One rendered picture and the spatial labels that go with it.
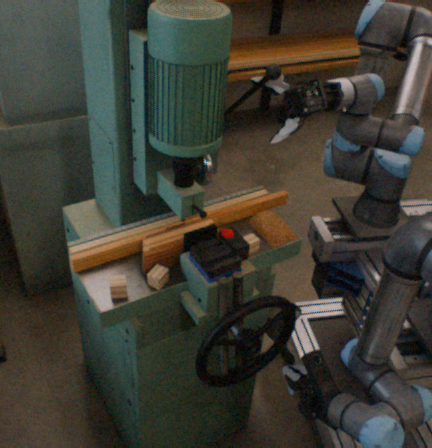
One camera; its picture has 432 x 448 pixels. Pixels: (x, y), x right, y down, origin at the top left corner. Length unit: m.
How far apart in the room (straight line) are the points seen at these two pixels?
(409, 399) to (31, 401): 1.48
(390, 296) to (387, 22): 0.85
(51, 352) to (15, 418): 0.32
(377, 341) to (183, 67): 0.69
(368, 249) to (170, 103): 0.92
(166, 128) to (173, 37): 0.21
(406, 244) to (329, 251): 0.79
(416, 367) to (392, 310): 0.38
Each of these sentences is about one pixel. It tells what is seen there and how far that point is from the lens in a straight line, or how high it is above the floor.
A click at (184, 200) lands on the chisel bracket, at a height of 1.06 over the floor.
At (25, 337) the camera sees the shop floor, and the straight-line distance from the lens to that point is 2.41.
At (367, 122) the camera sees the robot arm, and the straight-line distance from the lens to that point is 1.37.
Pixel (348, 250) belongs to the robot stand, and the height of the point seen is 0.73.
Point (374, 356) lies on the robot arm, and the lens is 1.17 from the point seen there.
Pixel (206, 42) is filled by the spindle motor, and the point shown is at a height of 1.46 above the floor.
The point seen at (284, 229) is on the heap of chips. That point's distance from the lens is 1.44.
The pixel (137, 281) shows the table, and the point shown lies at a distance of 1.28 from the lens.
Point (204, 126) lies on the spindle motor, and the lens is 1.15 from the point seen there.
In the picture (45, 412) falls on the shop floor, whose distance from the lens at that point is 2.17.
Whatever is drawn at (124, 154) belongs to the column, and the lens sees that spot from 1.42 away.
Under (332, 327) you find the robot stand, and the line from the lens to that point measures 2.19.
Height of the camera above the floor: 1.80
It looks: 38 degrees down
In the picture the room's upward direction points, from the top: 5 degrees clockwise
